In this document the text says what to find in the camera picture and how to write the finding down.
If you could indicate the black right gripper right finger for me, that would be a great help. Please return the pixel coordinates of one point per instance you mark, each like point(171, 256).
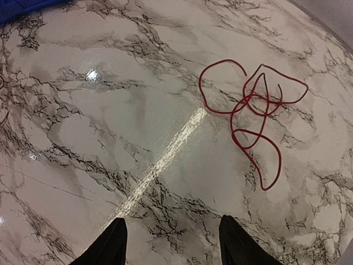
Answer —
point(239, 248)

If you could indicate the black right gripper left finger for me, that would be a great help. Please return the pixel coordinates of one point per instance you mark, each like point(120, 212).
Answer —
point(109, 248)

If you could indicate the blue three-compartment plastic bin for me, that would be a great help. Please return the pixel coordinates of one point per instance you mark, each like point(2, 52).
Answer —
point(11, 9)

